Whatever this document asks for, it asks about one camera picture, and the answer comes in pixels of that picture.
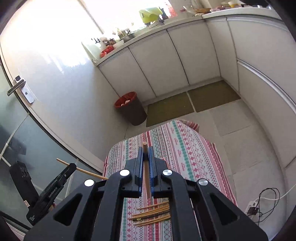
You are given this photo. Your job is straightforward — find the wooden chopstick lone front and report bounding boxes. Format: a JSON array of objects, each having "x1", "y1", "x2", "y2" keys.
[{"x1": 142, "y1": 142, "x2": 151, "y2": 199}]

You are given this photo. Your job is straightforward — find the wooden chopstick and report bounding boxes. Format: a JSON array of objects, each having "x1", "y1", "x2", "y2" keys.
[
  {"x1": 137, "y1": 201, "x2": 169, "y2": 210},
  {"x1": 135, "y1": 215, "x2": 171, "y2": 226},
  {"x1": 132, "y1": 213, "x2": 170, "y2": 223},
  {"x1": 129, "y1": 205, "x2": 170, "y2": 220},
  {"x1": 56, "y1": 158, "x2": 108, "y2": 180}
]

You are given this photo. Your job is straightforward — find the black chopstick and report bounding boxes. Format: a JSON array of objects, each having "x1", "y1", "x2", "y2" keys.
[{"x1": 134, "y1": 209, "x2": 170, "y2": 220}]

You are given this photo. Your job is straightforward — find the patterned striped tablecloth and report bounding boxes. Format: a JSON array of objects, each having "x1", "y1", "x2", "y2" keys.
[{"x1": 103, "y1": 119, "x2": 236, "y2": 240}]

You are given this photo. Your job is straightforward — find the olive floor mat left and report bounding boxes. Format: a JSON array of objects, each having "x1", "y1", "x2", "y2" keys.
[{"x1": 147, "y1": 92, "x2": 194, "y2": 127}]

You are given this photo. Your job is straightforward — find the olive floor mat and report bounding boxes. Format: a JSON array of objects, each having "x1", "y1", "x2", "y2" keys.
[
  {"x1": 147, "y1": 92, "x2": 194, "y2": 127},
  {"x1": 188, "y1": 80, "x2": 240, "y2": 112}
]

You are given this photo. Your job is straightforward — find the red lined trash bin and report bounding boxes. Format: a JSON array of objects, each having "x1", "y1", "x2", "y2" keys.
[{"x1": 114, "y1": 91, "x2": 147, "y2": 126}]

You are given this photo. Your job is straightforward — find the olive floor mat right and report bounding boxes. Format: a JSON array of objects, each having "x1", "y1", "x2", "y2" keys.
[{"x1": 188, "y1": 80, "x2": 240, "y2": 112}]

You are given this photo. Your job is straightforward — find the white power strip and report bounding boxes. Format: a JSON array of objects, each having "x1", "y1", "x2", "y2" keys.
[{"x1": 245, "y1": 198, "x2": 260, "y2": 217}]

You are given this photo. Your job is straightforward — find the green plastic dish rack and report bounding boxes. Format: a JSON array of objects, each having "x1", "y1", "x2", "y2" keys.
[{"x1": 139, "y1": 7, "x2": 163, "y2": 24}]

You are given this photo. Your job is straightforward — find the black cable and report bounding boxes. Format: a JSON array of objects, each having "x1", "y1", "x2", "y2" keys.
[{"x1": 246, "y1": 187, "x2": 287, "y2": 224}]

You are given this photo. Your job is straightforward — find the silver door handle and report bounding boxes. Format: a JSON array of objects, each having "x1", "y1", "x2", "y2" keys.
[{"x1": 6, "y1": 75, "x2": 35, "y2": 104}]

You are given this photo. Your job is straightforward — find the white power cable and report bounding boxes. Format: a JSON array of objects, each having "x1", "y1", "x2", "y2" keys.
[{"x1": 259, "y1": 182, "x2": 296, "y2": 202}]

